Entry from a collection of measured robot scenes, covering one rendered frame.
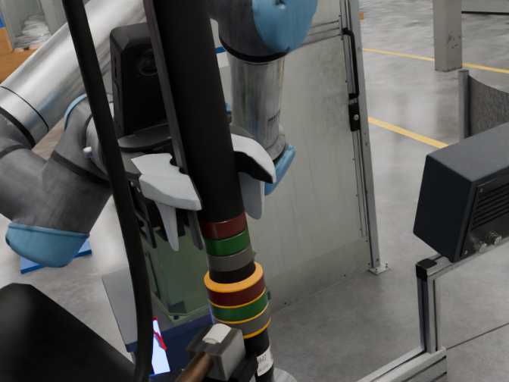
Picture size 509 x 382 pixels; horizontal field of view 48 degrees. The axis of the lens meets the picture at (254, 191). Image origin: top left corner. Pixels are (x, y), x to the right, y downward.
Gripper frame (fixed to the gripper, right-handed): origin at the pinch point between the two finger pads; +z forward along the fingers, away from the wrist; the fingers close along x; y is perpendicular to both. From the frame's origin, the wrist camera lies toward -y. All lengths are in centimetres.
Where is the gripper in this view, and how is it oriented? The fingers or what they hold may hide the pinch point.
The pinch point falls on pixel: (226, 175)
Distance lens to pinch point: 35.7
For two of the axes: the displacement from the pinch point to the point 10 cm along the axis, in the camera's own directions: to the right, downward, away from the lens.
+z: 4.8, 2.5, -8.4
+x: -8.6, 3.1, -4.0
